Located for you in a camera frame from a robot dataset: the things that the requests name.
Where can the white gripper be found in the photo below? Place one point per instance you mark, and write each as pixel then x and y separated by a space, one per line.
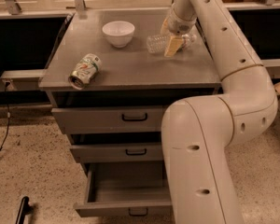
pixel 181 24

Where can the clear plastic water bottle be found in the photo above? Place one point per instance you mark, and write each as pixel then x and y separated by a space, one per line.
pixel 157 43

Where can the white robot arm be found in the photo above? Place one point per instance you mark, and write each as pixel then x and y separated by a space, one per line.
pixel 195 131

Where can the grey drawer cabinet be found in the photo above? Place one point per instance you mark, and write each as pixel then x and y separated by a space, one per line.
pixel 129 76

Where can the grey top drawer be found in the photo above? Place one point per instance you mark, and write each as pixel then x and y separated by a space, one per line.
pixel 124 119

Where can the grey middle drawer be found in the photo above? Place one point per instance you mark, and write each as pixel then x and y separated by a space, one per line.
pixel 117 152

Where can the grey open bottom drawer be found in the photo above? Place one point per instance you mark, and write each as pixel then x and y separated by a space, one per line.
pixel 135 189

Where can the white ceramic bowl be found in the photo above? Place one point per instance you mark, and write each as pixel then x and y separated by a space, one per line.
pixel 118 33

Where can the green white soda can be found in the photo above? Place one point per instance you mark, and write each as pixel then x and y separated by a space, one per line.
pixel 85 70

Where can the black handle bar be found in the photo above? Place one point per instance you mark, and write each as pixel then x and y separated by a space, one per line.
pixel 25 209

